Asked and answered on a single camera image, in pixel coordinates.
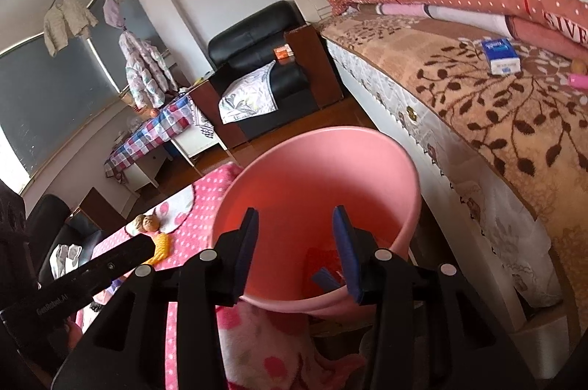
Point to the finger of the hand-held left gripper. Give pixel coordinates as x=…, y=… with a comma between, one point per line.
x=124, y=261

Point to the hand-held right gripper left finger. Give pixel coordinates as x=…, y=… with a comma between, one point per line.
x=246, y=261

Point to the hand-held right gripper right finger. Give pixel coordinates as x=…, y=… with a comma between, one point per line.
x=347, y=252

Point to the purple wrapper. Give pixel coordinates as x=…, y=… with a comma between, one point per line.
x=117, y=283

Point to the red foam net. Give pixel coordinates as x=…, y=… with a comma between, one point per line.
x=321, y=261

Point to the yellow foam net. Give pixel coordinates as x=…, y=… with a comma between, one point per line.
x=161, y=247

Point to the pink plastic bucket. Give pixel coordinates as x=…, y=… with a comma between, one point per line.
x=312, y=178

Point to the walnut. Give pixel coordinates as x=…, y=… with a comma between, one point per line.
x=138, y=225
x=150, y=223

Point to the white cloth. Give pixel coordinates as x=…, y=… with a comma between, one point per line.
x=66, y=259

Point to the wooden side table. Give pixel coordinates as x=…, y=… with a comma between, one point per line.
x=105, y=211

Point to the pink polka-dot blanket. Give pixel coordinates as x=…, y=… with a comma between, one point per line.
x=202, y=211

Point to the black leather sofa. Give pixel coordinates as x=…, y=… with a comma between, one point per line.
x=50, y=215

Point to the white desk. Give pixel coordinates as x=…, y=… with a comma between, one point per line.
x=147, y=169

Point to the bed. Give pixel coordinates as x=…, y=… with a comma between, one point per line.
x=459, y=197

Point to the checkered tablecloth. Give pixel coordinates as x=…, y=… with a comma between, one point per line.
x=151, y=132

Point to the floral cloth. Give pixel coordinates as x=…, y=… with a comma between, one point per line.
x=248, y=96

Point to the window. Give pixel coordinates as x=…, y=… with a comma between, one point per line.
x=50, y=96

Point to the white patterned puffy jacket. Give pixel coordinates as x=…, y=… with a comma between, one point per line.
x=144, y=73

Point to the brown leaf-pattern blanket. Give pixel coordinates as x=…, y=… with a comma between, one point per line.
x=505, y=128

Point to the orange box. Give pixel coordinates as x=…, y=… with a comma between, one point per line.
x=284, y=53

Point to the black leather armchair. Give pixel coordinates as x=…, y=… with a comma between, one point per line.
x=257, y=31

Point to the beige hanging jacket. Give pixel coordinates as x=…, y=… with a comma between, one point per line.
x=69, y=22

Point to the blue tissue pack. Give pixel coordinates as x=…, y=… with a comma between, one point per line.
x=500, y=57

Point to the pink tube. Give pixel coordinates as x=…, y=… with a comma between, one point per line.
x=579, y=80

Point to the small brown nut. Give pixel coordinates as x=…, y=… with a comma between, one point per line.
x=579, y=66

